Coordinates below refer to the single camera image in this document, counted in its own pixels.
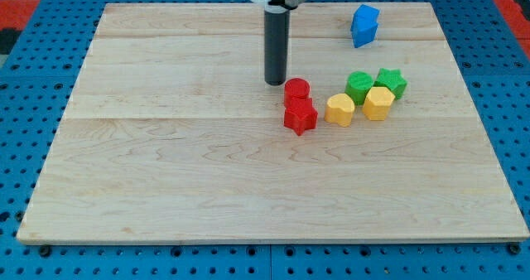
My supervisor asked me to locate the red star block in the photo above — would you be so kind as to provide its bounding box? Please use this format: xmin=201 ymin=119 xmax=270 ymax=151
xmin=283 ymin=98 xmax=318 ymax=136

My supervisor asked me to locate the red cylinder block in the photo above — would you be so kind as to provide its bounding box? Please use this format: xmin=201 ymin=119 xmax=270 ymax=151
xmin=283 ymin=78 xmax=311 ymax=108

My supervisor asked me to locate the light wooden board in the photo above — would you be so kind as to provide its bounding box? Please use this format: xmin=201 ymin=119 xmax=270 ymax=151
xmin=17 ymin=2 xmax=529 ymax=245

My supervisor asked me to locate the yellow heart block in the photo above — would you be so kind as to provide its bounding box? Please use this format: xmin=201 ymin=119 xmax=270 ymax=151
xmin=324 ymin=93 xmax=355 ymax=127

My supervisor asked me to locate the green cylinder block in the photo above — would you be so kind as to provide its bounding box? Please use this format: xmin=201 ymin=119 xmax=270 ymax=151
xmin=344 ymin=71 xmax=374 ymax=105

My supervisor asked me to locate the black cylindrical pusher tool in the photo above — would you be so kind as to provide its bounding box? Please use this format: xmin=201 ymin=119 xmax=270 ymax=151
xmin=264 ymin=9 xmax=290 ymax=86

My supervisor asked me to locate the yellow hexagon block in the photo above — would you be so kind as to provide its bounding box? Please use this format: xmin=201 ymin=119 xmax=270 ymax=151
xmin=362 ymin=87 xmax=395 ymax=121

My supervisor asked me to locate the green star block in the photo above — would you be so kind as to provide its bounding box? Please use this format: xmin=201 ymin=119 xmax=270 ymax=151
xmin=374 ymin=68 xmax=407 ymax=99

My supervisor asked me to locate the blue pentagon block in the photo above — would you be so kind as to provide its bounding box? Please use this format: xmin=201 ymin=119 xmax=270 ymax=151
xmin=351 ymin=18 xmax=378 ymax=48

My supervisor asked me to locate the blue cube block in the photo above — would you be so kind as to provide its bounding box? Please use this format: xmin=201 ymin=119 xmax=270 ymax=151
xmin=350 ymin=4 xmax=379 ymax=31

